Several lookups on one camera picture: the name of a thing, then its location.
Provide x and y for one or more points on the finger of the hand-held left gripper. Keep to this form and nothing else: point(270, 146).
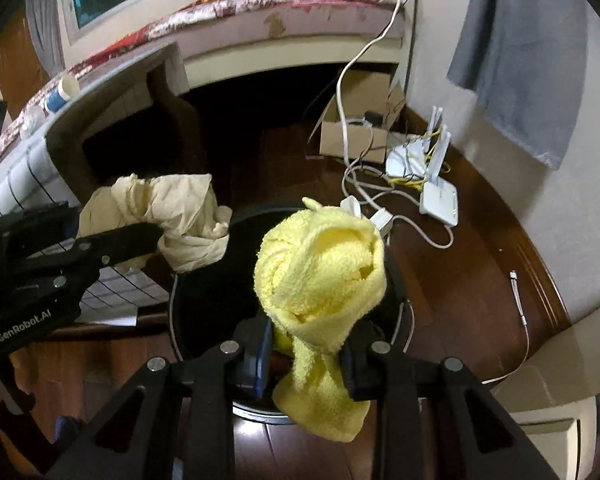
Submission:
point(40, 225)
point(130, 240)

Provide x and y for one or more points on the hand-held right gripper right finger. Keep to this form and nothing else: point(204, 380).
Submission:
point(360, 370)

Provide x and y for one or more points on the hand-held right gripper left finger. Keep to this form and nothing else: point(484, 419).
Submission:
point(266, 355)

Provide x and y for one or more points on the cream cloth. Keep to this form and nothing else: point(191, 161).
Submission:
point(190, 210)

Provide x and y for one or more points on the black round trash bin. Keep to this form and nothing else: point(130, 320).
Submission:
point(205, 310)

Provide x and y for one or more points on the yellow towel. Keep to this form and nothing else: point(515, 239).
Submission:
point(320, 270)

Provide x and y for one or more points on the clear crumpled plastic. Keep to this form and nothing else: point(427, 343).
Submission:
point(34, 121)

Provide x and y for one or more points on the blue white paper cup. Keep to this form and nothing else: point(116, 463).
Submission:
point(62, 92)

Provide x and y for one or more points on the white power adapter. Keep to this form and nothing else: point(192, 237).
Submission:
point(380, 221)
point(351, 207)

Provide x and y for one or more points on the wooden door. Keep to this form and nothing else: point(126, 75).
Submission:
point(15, 70)

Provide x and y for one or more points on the white router with antennas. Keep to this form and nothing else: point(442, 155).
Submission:
point(440, 202)

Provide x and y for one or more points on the grey curtain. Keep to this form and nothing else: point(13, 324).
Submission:
point(45, 30)

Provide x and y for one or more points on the white flat router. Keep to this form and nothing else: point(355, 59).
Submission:
point(402, 160)

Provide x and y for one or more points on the black power adapter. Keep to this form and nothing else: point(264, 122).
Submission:
point(373, 119)

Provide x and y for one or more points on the cardboard box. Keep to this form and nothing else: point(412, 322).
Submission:
point(365, 95)

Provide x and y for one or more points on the bed with floral sheet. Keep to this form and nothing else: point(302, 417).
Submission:
point(305, 15)

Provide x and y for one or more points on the grey hanging towel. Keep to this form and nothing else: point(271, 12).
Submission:
point(525, 60)

